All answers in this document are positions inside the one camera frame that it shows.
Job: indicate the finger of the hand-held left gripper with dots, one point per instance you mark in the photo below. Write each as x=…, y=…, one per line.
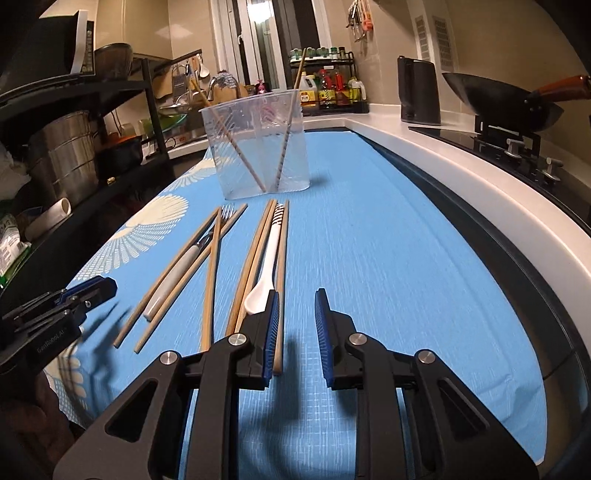
x=64, y=297
x=104, y=288

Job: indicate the black electric kettle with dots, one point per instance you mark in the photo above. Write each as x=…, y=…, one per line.
x=418, y=92

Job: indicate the black shelf rack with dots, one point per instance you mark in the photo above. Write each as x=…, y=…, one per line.
x=147, y=92

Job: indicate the large steel pot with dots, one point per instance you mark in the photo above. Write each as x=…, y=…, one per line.
x=62, y=157

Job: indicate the green white packet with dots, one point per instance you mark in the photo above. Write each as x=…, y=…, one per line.
x=11, y=249

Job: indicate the black spice rack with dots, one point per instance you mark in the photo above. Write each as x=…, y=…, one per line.
x=364, y=108

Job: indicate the green bowl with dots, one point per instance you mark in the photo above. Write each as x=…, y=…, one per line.
x=164, y=123

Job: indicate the hanging orange peeler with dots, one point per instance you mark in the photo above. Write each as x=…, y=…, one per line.
x=367, y=18

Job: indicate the black appliance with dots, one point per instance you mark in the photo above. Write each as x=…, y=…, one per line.
x=41, y=50

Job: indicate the window frame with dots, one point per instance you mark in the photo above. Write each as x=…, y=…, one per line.
x=258, y=37

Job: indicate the steel strainer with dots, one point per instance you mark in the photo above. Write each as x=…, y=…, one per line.
x=175, y=107

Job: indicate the white paper roll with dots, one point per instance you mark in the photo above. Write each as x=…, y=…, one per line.
x=48, y=219

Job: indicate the yellow green oil bottle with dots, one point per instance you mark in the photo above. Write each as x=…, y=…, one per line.
x=358, y=90

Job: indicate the hanging white ladle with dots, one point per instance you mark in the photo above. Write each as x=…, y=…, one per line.
x=204, y=68

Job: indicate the black glass stove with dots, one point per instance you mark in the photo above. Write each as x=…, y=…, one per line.
x=461, y=138

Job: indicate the black pot with orange inside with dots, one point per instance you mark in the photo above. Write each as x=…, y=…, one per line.
x=121, y=152

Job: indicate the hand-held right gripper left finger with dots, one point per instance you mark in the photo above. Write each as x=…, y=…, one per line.
x=272, y=332

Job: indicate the clear plastic container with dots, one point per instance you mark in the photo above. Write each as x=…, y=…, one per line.
x=256, y=138

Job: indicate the hanging steel grater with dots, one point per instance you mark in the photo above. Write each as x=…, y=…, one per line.
x=180, y=83

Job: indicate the red sauce bottle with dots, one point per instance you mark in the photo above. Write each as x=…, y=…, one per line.
x=330, y=90

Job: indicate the steel sink faucet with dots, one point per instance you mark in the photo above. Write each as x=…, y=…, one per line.
x=219, y=87

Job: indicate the pink dish soap bottle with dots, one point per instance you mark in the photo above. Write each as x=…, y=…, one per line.
x=261, y=87

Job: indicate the white jug with yellow label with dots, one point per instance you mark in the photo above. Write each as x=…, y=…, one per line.
x=308, y=94

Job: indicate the blue patterned tablecloth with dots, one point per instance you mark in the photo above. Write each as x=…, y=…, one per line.
x=369, y=254

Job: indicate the row of spice jars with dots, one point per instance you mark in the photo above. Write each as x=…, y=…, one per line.
x=318, y=52

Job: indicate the metal stove knob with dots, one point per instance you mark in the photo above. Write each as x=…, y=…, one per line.
x=514, y=150
x=553, y=168

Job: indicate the wall vent grille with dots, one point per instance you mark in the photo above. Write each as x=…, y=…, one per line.
x=442, y=41
x=419, y=32

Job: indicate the dark bowl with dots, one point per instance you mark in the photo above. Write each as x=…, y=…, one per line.
x=114, y=60

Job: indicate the wooden chopstick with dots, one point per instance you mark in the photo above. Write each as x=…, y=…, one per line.
x=240, y=150
x=286, y=138
x=175, y=300
x=245, y=277
x=167, y=277
x=258, y=258
x=282, y=267
x=209, y=300

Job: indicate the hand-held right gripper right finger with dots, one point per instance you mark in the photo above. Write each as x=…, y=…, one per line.
x=323, y=341

